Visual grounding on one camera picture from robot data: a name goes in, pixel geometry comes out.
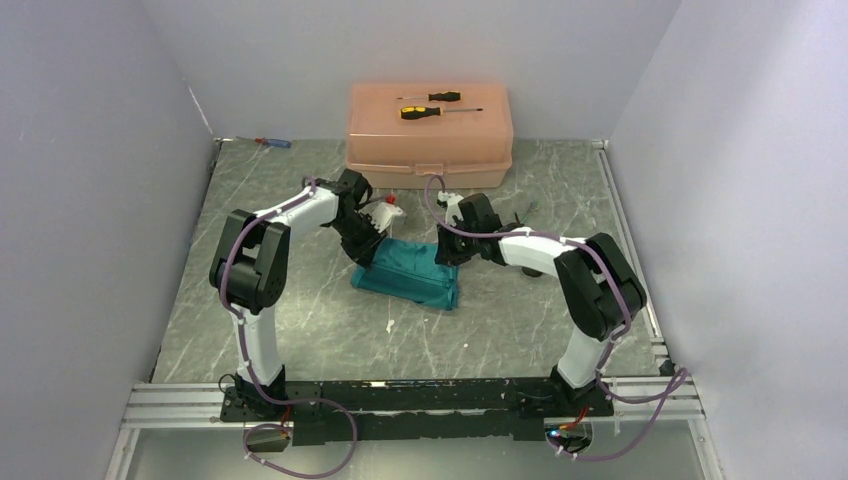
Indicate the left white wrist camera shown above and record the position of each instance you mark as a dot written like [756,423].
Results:
[386,213]

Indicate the red-blue screwdriver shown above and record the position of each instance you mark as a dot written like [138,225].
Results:
[269,142]

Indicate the large yellow-black screwdriver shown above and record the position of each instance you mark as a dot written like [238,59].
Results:
[412,113]

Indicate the pink plastic toolbox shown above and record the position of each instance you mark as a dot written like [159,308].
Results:
[469,150]

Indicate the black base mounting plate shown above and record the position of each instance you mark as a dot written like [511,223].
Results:
[520,408]

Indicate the teal cloth napkin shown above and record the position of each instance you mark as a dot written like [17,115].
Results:
[408,270]

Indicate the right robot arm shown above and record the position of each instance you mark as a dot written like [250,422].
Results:
[602,292]

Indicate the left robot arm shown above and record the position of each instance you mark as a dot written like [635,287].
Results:
[250,266]

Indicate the black spoon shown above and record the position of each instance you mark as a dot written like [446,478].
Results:
[531,272]

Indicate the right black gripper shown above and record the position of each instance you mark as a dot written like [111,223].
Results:
[446,255]

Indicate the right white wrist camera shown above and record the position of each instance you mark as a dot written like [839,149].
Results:
[449,202]

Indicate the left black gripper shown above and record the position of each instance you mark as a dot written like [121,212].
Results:
[364,253]

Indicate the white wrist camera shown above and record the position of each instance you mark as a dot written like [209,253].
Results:
[386,213]
[449,202]

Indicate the small yellow-black screwdriver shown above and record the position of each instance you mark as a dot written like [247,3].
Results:
[446,97]

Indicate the aluminium frame rail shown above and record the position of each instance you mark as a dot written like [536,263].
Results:
[199,405]

